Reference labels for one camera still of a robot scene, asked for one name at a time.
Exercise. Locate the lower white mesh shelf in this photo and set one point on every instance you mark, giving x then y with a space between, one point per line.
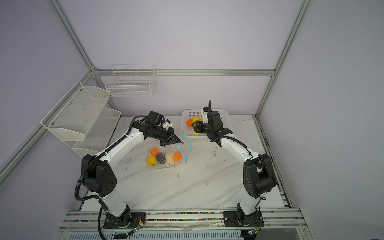
100 134

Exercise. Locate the white garlic bulb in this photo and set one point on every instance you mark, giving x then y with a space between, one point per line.
169 158

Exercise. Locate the white plastic perforated basket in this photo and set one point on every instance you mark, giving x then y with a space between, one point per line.
190 114

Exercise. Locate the black avocado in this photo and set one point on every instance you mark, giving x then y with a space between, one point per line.
161 158

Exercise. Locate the white mesh shelf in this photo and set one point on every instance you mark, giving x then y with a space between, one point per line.
72 118
100 134

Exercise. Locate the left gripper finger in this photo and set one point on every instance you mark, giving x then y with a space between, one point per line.
167 142
172 138

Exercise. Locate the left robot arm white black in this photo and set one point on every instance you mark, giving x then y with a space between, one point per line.
98 180

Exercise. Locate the white wire wall basket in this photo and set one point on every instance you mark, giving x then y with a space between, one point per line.
132 81

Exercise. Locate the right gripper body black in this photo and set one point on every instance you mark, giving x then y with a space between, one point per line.
207 129

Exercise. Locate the orange tangerine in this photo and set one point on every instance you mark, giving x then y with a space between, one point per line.
154 151
190 122
178 156

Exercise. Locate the upper white mesh shelf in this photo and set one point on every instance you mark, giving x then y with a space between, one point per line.
72 118

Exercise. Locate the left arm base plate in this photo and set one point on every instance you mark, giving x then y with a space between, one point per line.
126 221

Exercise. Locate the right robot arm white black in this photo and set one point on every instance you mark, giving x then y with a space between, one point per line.
259 177

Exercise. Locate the orange tangerine front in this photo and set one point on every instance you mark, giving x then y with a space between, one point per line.
154 151

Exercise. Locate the round yellow fruit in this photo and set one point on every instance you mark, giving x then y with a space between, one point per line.
151 160

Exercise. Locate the clear zip top bag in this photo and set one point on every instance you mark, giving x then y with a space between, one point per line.
185 147

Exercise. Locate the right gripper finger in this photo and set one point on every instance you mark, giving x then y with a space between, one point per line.
204 128
217 140

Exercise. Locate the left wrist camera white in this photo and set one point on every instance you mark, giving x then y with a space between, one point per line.
167 124

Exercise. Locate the aluminium front rail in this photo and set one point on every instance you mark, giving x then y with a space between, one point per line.
190 220

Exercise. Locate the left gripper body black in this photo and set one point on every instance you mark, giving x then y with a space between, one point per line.
161 134

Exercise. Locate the orange tangerine back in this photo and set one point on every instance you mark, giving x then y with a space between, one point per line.
190 122

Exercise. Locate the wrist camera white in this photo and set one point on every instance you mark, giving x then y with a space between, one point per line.
204 112
167 124

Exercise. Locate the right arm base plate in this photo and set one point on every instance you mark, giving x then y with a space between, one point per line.
237 219

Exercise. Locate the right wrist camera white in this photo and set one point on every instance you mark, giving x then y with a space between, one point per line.
204 112

